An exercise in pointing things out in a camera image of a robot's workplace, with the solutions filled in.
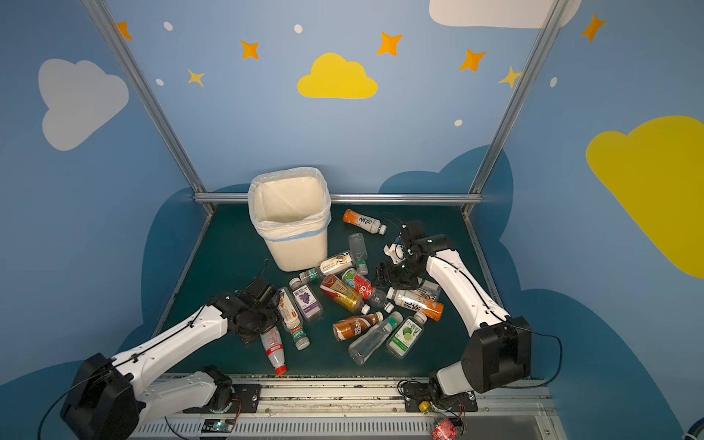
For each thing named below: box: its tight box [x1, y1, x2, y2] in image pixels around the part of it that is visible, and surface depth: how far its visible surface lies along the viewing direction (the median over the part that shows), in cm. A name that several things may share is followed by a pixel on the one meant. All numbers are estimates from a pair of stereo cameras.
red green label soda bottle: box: [341, 267, 395, 314], surface depth 94 cm
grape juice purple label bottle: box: [288, 276, 324, 322], surface depth 92 cm
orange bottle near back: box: [342, 208, 387, 236], surface depth 114 cm
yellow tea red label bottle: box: [319, 274, 371, 316], surface depth 91 cm
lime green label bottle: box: [386, 311, 429, 360], surface depth 84 cm
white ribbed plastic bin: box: [247, 166, 332, 273], surface depth 93 cm
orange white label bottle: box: [385, 286, 445, 322], surface depth 90 cm
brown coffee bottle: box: [332, 310, 385, 342], surface depth 85 cm
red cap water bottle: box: [260, 326, 288, 376], surface depth 81 cm
